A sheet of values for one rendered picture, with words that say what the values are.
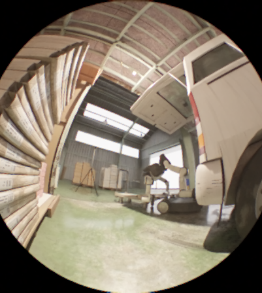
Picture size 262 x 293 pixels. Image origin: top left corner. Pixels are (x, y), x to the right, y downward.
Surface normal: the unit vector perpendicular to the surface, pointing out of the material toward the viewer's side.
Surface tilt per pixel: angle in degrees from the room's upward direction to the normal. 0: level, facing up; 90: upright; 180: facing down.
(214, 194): 96
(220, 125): 90
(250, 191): 91
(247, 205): 90
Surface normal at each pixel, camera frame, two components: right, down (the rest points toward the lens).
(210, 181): -0.83, -0.30
